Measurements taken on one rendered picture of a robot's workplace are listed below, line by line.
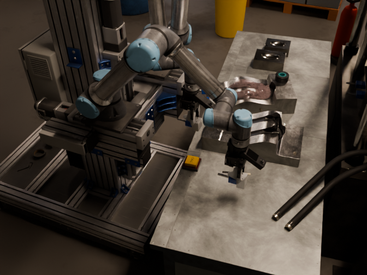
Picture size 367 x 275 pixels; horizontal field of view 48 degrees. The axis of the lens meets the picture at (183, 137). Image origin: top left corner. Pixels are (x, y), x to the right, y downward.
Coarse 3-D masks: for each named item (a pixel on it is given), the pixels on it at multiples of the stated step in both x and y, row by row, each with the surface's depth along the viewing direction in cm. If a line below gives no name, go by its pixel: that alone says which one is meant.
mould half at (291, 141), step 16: (272, 112) 219; (256, 128) 213; (288, 128) 220; (208, 144) 214; (224, 144) 211; (256, 144) 205; (272, 144) 202; (288, 144) 211; (272, 160) 209; (288, 160) 206
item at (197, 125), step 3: (195, 117) 213; (198, 117) 213; (180, 120) 216; (183, 120) 215; (186, 120) 213; (195, 120) 211; (198, 120) 211; (201, 120) 212; (186, 123) 213; (189, 123) 212; (195, 123) 210; (198, 123) 209; (201, 123) 214; (189, 126) 213; (192, 126) 212; (195, 126) 211; (198, 126) 211; (201, 126) 215; (192, 129) 213; (195, 129) 212; (198, 129) 212
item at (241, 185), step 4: (224, 176) 185; (228, 176) 184; (244, 176) 181; (228, 180) 183; (232, 180) 182; (244, 180) 180; (236, 184) 182; (240, 184) 182; (244, 184) 181; (240, 188) 183
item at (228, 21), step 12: (216, 0) 453; (228, 0) 442; (240, 0) 443; (216, 12) 462; (228, 12) 451; (240, 12) 454; (216, 24) 472; (228, 24) 461; (240, 24) 466; (228, 36) 472
